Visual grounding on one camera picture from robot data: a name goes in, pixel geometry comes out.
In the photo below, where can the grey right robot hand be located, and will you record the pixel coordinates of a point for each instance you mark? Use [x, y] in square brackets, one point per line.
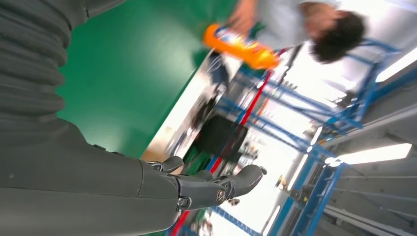
[65, 195]

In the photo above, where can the white desk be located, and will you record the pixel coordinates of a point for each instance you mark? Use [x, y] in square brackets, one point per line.
[185, 110]

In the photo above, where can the black bag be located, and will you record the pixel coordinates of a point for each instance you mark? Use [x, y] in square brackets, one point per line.
[218, 136]

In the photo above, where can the person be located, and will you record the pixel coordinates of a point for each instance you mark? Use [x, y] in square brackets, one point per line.
[286, 22]

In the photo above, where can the ceiling light strip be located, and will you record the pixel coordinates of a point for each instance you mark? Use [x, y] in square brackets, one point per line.
[397, 65]
[374, 154]

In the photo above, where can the blue metal rack frame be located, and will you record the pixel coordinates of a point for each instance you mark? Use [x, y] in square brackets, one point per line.
[325, 182]

